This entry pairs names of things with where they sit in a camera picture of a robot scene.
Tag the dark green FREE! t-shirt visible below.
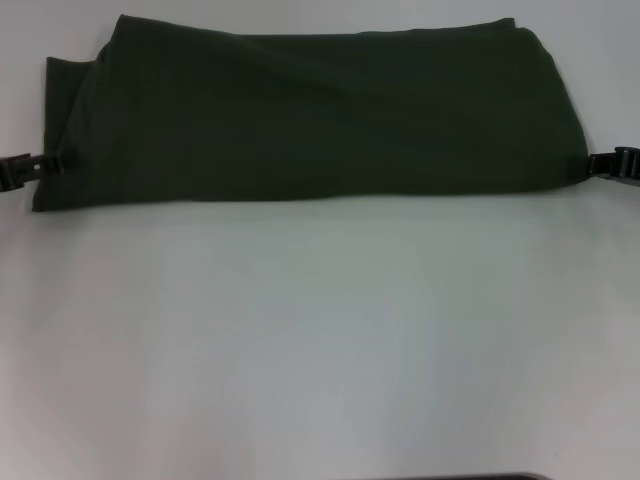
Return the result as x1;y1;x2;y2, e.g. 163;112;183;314
30;13;591;214

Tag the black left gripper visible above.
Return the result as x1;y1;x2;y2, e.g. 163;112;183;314
0;148;80;195

